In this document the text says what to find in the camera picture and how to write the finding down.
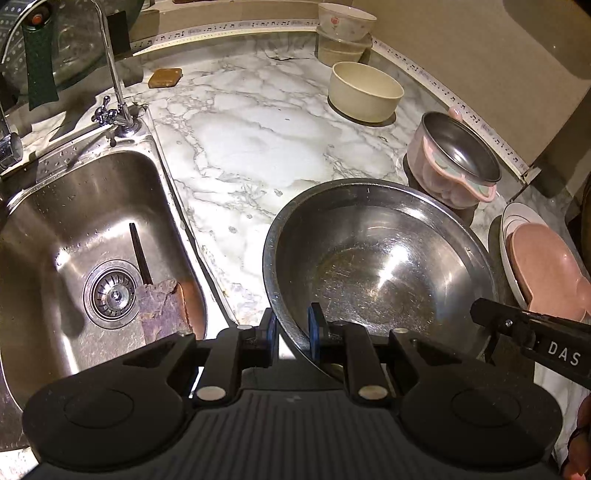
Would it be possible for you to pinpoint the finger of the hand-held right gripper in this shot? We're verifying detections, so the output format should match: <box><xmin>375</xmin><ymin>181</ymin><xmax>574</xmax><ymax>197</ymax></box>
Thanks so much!
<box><xmin>470</xmin><ymin>298</ymin><xmax>539</xmax><ymax>365</ymax></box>

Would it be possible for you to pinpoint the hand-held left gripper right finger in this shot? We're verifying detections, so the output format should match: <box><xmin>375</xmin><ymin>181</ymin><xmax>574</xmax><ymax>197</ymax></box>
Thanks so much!
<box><xmin>307</xmin><ymin>302</ymin><xmax>471</xmax><ymax>402</ymax></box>

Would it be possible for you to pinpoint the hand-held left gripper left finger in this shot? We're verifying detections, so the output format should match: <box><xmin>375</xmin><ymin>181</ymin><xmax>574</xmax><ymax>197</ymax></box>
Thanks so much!
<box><xmin>122</xmin><ymin>308</ymin><xmax>280</xmax><ymax>409</ymax></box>

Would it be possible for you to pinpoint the pink bear-shaped plate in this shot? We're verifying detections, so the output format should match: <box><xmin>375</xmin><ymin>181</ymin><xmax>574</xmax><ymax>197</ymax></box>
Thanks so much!
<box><xmin>505</xmin><ymin>224</ymin><xmax>591</xmax><ymax>324</ymax></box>

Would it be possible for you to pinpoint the large steel bowl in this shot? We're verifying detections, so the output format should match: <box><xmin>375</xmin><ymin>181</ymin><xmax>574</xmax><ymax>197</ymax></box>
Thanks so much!
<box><xmin>262</xmin><ymin>179</ymin><xmax>502</xmax><ymax>365</ymax></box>

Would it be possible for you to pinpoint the pink steel-lined bowl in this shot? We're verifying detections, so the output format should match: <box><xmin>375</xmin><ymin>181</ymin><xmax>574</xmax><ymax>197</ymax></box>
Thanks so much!
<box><xmin>406</xmin><ymin>105</ymin><xmax>503</xmax><ymax>209</ymax></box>

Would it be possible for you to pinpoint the beige bowl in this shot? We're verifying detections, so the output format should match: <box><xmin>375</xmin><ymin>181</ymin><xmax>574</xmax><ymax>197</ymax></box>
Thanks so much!
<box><xmin>328</xmin><ymin>61</ymin><xmax>405</xmax><ymax>123</ymax></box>
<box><xmin>316</xmin><ymin>28</ymin><xmax>372</xmax><ymax>66</ymax></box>

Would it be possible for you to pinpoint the person's right hand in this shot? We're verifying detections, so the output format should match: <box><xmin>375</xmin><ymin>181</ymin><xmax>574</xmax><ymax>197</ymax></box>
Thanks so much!
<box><xmin>566</xmin><ymin>394</ymin><xmax>591</xmax><ymax>480</ymax></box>

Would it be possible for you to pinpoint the rusty brown slab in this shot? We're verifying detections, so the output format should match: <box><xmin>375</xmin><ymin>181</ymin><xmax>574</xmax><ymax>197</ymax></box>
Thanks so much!
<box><xmin>139</xmin><ymin>277</ymin><xmax>195</xmax><ymax>344</ymax></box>

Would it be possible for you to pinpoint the dark chopstick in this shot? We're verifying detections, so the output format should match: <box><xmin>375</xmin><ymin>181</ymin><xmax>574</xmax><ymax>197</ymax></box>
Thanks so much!
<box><xmin>128</xmin><ymin>223</ymin><xmax>153</xmax><ymax>286</ymax></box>

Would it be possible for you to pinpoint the stainless steel sink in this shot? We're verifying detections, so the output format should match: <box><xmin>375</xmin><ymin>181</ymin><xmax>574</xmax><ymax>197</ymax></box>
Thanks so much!
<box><xmin>0</xmin><ymin>108</ymin><xmax>232</xmax><ymax>480</ymax></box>

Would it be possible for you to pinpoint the chrome gooseneck faucet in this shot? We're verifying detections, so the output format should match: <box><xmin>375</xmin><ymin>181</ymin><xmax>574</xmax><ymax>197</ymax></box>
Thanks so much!
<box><xmin>90</xmin><ymin>0</ymin><xmax>148</xmax><ymax>139</ymax></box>

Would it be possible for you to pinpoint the brown soap bar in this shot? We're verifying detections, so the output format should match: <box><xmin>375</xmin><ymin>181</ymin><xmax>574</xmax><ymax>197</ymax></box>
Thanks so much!
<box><xmin>148</xmin><ymin>67</ymin><xmax>183</xmax><ymax>88</ymax></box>

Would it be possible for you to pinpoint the beige bowl under floral bowl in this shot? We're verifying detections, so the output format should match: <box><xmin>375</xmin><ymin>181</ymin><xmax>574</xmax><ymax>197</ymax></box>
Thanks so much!
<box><xmin>316</xmin><ymin>28</ymin><xmax>372</xmax><ymax>66</ymax></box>

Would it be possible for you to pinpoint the white floral bowl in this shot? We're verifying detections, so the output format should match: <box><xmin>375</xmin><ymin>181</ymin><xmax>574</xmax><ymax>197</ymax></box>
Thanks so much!
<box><xmin>318</xmin><ymin>2</ymin><xmax>377</xmax><ymax>40</ymax></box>

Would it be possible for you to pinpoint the music note trim tape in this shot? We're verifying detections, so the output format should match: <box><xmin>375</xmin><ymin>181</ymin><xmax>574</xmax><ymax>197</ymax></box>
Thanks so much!
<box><xmin>131</xmin><ymin>18</ymin><xmax>529</xmax><ymax>178</ymax></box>

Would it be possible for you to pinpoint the chrome tap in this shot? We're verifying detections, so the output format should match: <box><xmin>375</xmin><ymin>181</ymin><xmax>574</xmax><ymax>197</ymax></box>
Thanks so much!
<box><xmin>0</xmin><ymin>104</ymin><xmax>24</xmax><ymax>171</ymax></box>

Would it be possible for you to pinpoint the small black block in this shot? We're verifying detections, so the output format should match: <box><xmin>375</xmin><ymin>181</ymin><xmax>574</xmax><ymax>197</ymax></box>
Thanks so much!
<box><xmin>107</xmin><ymin>11</ymin><xmax>133</xmax><ymax>55</ymax></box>

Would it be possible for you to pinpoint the steel colander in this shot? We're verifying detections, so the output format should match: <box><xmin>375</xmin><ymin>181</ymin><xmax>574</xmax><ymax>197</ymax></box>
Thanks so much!
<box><xmin>0</xmin><ymin>0</ymin><xmax>112</xmax><ymax>88</ymax></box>

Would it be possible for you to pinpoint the dark green dotted strap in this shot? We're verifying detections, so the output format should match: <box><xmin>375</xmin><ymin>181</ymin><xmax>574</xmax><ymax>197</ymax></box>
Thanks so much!
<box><xmin>25</xmin><ymin>9</ymin><xmax>60</xmax><ymax>112</ymax></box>

